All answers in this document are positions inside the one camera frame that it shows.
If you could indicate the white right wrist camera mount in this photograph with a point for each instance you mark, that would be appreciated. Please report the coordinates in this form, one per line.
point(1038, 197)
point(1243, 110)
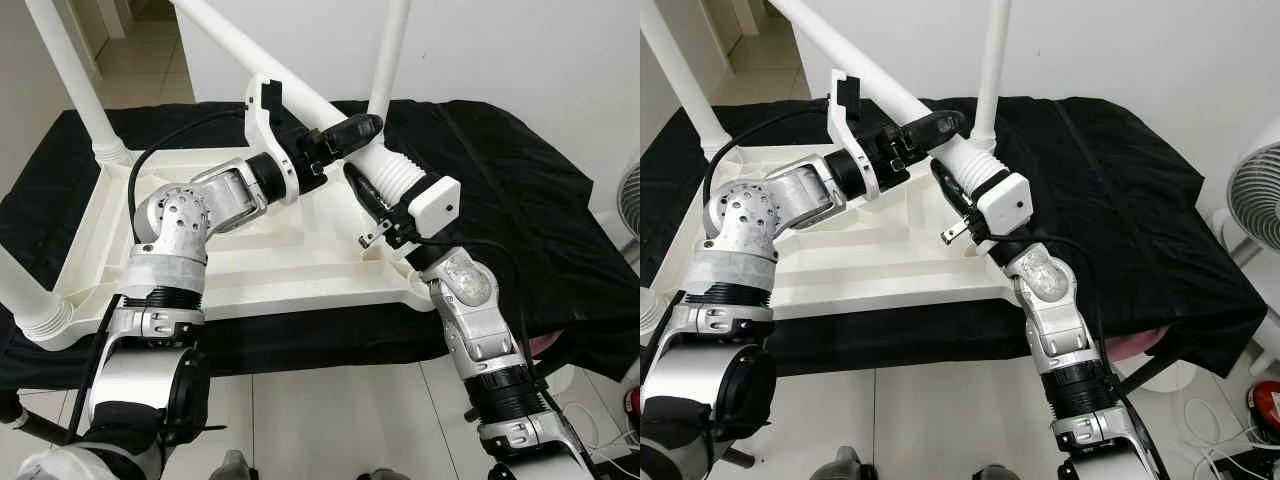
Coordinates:
point(1008, 200)
point(435, 205)

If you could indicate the white grey rounded appliance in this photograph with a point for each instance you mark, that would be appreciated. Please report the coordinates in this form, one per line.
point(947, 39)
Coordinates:
point(1268, 330)

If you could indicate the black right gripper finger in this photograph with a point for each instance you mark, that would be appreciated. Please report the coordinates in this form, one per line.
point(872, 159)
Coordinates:
point(362, 190)
point(950, 188)

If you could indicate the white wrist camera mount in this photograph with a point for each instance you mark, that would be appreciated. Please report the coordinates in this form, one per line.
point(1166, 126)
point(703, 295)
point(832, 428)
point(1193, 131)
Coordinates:
point(845, 125)
point(262, 130)
point(1008, 200)
point(435, 205)

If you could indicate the black metal rod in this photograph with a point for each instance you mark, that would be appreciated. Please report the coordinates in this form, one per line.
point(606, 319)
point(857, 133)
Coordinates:
point(25, 420)
point(737, 457)

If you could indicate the grey robot foot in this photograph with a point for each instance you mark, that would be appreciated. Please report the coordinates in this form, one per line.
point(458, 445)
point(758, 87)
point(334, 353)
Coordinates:
point(842, 465)
point(995, 472)
point(385, 474)
point(236, 468)

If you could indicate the white plastic table leg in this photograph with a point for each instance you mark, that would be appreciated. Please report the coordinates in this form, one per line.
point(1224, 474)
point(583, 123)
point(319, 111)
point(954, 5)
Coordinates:
point(650, 312)
point(685, 90)
point(250, 50)
point(850, 50)
point(30, 300)
point(390, 60)
point(992, 70)
point(75, 80)

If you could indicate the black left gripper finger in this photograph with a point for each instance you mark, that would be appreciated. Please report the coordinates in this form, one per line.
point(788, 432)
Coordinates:
point(355, 132)
point(938, 130)

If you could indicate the pink fabric item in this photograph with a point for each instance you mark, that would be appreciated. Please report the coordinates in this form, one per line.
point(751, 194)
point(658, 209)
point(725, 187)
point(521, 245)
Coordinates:
point(1135, 345)
point(548, 345)

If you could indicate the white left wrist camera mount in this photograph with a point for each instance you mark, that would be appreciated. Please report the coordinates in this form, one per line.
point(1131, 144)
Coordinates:
point(262, 130)
point(845, 125)

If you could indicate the grey right robot foot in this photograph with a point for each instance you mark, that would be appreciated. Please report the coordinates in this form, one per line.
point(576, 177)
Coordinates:
point(385, 474)
point(995, 472)

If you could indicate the grey metal table leg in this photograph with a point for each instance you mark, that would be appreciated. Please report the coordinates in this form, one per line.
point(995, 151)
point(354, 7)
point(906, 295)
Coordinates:
point(555, 372)
point(1150, 372)

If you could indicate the white round standing fan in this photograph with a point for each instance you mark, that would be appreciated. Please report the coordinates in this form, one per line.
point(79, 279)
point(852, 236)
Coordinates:
point(630, 200)
point(1258, 200)

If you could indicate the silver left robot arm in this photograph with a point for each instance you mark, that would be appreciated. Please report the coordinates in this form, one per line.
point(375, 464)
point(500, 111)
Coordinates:
point(755, 215)
point(180, 215)

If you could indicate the grey left robot foot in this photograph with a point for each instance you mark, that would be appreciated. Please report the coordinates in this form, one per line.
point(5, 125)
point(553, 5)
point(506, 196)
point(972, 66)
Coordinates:
point(842, 465)
point(236, 468)

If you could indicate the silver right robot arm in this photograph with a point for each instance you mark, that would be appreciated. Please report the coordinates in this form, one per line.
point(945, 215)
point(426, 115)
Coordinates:
point(480, 320)
point(1060, 320)

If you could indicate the white plastic children table top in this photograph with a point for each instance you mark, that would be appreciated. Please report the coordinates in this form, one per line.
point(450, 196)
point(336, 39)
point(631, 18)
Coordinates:
point(300, 260)
point(900, 260)

